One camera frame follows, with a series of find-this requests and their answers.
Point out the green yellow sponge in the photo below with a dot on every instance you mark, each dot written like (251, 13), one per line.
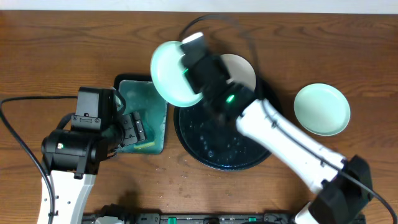
(143, 145)

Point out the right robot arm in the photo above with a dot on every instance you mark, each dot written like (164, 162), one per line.
(343, 187)

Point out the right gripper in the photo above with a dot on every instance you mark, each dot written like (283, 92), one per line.
(221, 66)

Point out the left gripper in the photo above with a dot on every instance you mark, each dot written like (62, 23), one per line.
(133, 128)

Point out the pale green plate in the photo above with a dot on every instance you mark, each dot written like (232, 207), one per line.
(322, 109)

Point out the black rectangular water tray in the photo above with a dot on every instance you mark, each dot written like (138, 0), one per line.
(140, 95)

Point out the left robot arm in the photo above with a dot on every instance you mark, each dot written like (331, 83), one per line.
(72, 159)

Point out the white plate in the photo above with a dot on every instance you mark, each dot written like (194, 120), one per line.
(240, 70)

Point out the light teal plate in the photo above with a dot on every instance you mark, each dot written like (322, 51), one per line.
(168, 75)

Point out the black round tray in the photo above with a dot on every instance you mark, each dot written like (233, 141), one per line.
(216, 146)

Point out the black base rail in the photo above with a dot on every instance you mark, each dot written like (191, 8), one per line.
(156, 218)

